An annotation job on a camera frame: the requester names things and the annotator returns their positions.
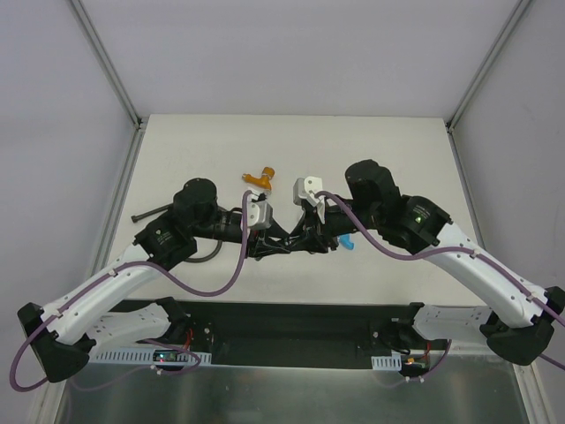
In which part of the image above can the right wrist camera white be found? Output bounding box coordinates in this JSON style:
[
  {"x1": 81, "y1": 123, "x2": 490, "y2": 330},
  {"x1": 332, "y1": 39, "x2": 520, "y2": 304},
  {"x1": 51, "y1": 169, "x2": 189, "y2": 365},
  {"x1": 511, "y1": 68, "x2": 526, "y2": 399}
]
[{"x1": 292, "y1": 176, "x2": 326, "y2": 224}]

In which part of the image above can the left aluminium frame post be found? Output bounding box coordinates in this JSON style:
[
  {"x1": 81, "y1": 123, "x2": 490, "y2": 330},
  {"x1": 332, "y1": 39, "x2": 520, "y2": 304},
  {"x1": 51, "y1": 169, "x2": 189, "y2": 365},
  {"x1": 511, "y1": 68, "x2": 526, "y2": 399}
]
[{"x1": 70, "y1": 0, "x2": 147, "y2": 129}]

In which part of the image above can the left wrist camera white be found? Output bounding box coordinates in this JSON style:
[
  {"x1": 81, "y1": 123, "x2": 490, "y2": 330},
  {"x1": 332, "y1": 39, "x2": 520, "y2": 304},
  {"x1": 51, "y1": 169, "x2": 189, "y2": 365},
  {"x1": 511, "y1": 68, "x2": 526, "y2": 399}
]
[{"x1": 245, "y1": 188, "x2": 273, "y2": 231}]

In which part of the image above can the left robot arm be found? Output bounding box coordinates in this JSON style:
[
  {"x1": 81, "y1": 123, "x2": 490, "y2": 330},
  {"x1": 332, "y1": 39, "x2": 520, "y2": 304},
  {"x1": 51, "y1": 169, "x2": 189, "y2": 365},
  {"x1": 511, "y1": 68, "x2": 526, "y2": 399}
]
[{"x1": 10, "y1": 178, "x2": 272, "y2": 392}]

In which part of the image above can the blue plastic faucet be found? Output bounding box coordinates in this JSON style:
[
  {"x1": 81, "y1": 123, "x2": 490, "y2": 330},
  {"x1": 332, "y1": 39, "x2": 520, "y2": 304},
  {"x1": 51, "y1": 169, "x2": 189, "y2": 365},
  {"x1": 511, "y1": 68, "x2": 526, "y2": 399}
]
[{"x1": 338, "y1": 234, "x2": 355, "y2": 251}]

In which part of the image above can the right aluminium frame post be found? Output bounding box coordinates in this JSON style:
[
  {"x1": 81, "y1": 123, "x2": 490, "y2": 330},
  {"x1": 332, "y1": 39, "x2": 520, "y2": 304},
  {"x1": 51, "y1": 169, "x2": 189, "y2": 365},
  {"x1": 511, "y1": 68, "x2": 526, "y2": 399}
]
[{"x1": 445, "y1": 0, "x2": 533, "y2": 132}]

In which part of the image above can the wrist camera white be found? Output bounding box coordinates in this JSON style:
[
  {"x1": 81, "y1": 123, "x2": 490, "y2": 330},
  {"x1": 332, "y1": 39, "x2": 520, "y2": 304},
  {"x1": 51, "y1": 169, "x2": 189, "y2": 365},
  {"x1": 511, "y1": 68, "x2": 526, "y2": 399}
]
[
  {"x1": 292, "y1": 176, "x2": 326, "y2": 224},
  {"x1": 245, "y1": 188, "x2": 273, "y2": 231}
]

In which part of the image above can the grey flexible hose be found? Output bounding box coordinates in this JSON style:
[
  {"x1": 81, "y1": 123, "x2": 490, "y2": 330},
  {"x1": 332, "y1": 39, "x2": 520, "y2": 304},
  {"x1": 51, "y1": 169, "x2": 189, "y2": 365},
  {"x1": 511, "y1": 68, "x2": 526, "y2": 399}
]
[{"x1": 131, "y1": 203, "x2": 222, "y2": 266}]

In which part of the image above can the orange plastic faucet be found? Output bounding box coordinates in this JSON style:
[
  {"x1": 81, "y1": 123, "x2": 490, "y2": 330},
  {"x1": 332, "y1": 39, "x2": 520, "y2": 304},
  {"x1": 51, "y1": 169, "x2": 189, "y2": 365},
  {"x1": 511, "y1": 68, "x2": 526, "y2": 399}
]
[{"x1": 242, "y1": 167, "x2": 275, "y2": 192}]

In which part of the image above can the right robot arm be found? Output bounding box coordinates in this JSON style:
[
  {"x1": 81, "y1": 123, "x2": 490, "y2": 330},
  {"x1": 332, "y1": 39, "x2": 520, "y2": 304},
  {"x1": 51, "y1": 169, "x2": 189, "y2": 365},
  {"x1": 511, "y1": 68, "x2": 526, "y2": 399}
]
[{"x1": 293, "y1": 160, "x2": 564, "y2": 366}]

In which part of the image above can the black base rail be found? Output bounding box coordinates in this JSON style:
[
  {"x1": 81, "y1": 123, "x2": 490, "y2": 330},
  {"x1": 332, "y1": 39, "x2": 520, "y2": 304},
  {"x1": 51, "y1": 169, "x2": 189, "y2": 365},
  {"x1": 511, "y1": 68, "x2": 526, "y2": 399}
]
[{"x1": 83, "y1": 299, "x2": 447, "y2": 367}]

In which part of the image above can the aluminium frame post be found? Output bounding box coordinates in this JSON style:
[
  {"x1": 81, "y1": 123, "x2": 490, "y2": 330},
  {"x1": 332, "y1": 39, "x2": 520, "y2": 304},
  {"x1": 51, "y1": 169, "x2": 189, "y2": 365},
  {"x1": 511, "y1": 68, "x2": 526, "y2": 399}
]
[
  {"x1": 70, "y1": 0, "x2": 147, "y2": 129},
  {"x1": 445, "y1": 0, "x2": 533, "y2": 132}
]

